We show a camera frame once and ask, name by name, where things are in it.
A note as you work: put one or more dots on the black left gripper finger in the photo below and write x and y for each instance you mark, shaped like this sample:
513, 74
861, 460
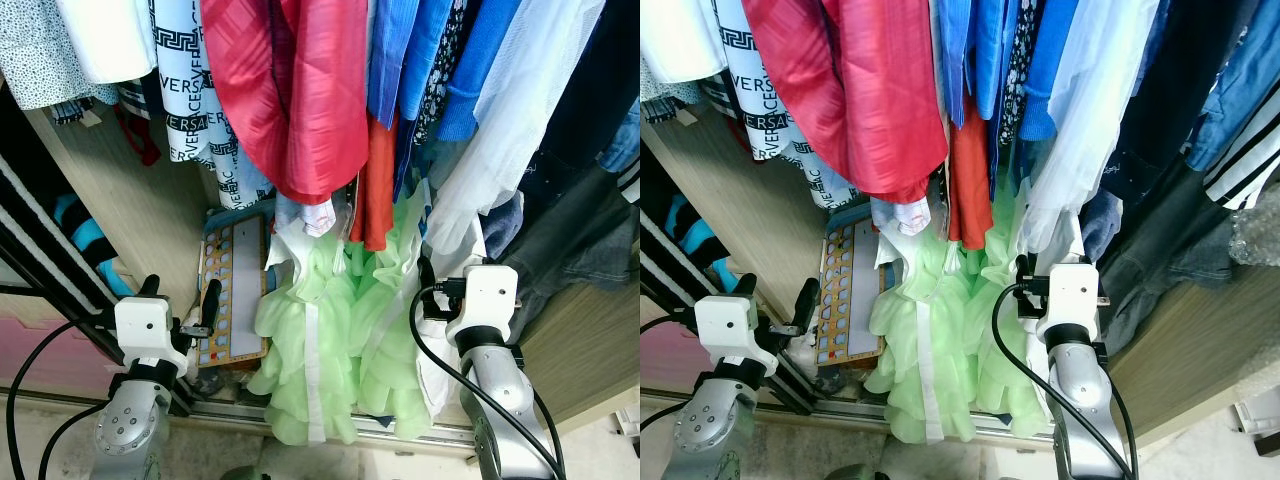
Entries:
746, 287
211, 305
806, 305
151, 287

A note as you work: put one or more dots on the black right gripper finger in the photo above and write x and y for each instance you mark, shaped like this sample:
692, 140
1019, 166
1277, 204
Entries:
1024, 268
427, 272

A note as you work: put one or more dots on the yellow framed puzzle board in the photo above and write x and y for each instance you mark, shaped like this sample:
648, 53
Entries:
850, 290
238, 290

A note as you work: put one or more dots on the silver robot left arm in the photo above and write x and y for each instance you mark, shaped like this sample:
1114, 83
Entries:
705, 440
130, 430

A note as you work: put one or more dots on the black blue striped garment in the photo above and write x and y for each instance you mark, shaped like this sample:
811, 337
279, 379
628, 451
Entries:
700, 240
90, 240

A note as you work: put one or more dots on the wooden wardrobe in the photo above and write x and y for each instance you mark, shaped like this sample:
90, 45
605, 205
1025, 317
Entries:
150, 220

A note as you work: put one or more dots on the grey blue knit garment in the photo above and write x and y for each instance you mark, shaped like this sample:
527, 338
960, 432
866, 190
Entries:
505, 225
1100, 225

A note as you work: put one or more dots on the orange red garment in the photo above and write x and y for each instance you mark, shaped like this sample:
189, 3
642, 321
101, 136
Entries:
968, 190
375, 190

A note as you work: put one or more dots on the light green ruffled dress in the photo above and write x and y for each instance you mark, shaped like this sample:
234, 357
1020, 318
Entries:
930, 330
320, 330

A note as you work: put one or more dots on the white sheer garment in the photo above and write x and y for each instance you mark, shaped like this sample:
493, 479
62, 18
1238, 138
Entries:
1080, 150
500, 170

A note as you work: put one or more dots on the white cloth red print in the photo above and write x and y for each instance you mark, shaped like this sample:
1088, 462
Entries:
310, 215
905, 215

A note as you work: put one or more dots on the grey jeans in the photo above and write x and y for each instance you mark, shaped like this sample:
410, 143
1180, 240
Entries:
1170, 250
580, 240

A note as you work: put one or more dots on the grey robot left leg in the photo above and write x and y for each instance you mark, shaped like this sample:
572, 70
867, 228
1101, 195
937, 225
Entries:
855, 473
240, 473

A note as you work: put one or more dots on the black white striped garment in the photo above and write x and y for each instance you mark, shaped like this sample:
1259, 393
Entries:
1250, 165
632, 180

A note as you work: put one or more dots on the white black print garment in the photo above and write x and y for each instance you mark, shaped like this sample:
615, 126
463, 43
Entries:
765, 100
185, 60

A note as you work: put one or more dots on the blue denim garment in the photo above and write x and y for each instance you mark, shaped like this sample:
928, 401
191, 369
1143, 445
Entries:
625, 135
1240, 80

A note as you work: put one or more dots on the black white spotted garment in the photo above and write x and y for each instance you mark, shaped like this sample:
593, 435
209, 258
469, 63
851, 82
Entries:
445, 70
1020, 70

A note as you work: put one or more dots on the blue knit sweater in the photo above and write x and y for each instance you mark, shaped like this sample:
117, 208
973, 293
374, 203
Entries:
1060, 60
490, 70

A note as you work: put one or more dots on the red shirt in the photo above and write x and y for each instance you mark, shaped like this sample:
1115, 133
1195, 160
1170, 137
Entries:
870, 100
290, 100

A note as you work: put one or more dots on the white dotted garment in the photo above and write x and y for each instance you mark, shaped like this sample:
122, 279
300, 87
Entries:
665, 88
35, 60

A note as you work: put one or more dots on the blue shirt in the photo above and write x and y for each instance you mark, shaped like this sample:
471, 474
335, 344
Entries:
965, 50
390, 60

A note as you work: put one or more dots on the dark navy garment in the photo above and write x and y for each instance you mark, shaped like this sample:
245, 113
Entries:
600, 80
1170, 100

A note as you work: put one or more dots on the clear bubble wrap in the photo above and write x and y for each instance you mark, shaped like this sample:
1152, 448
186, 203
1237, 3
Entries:
1258, 235

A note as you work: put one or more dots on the plain white shirt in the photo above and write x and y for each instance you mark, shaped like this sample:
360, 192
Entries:
105, 40
690, 35

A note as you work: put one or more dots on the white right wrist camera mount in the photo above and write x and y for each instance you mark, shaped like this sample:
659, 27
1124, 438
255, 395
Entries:
1070, 295
485, 300

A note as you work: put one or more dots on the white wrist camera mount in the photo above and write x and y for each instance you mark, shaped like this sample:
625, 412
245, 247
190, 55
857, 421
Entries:
1070, 295
485, 300
730, 330
150, 330

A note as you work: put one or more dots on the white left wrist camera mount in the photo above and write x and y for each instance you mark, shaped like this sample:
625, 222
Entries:
730, 330
150, 330

